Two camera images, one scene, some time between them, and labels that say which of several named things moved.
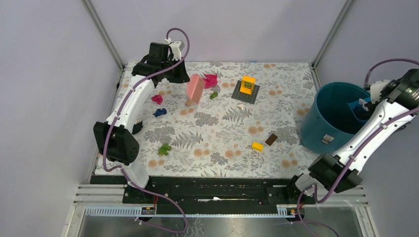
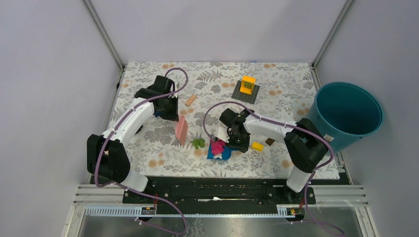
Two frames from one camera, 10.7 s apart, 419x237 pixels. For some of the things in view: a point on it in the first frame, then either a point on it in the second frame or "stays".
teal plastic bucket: (328, 122) stays
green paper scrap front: (164, 149) -> (198, 142)
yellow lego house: (247, 84) stays
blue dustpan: (359, 112) -> (225, 155)
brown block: (271, 139) stays
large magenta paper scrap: (211, 80) -> (217, 147)
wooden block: (188, 102) stays
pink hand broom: (195, 87) -> (181, 130)
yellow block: (257, 146) stays
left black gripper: (182, 76) -> (173, 115)
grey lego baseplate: (245, 97) stays
